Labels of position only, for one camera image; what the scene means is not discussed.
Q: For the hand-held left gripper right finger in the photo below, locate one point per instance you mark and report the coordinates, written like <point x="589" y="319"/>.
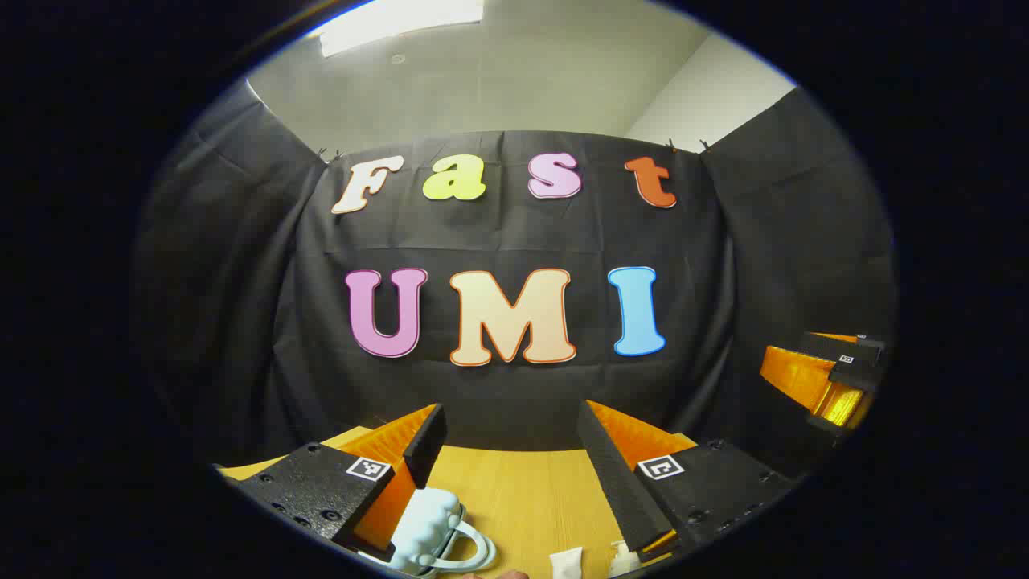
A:
<point x="619" y="482"/>

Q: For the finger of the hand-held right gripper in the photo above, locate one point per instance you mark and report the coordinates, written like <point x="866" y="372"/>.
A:
<point x="836" y="346"/>
<point x="796" y="378"/>

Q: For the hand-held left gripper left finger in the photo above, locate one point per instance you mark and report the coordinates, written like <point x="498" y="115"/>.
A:
<point x="321" y="486"/>

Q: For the white pump bottle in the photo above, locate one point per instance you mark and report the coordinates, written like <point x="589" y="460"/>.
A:
<point x="623" y="559"/>

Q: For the white skin care tube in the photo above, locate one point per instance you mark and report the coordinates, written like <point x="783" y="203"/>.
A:
<point x="567" y="561"/>

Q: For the light blue suitcase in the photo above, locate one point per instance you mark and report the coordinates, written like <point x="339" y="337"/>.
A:
<point x="430" y="523"/>

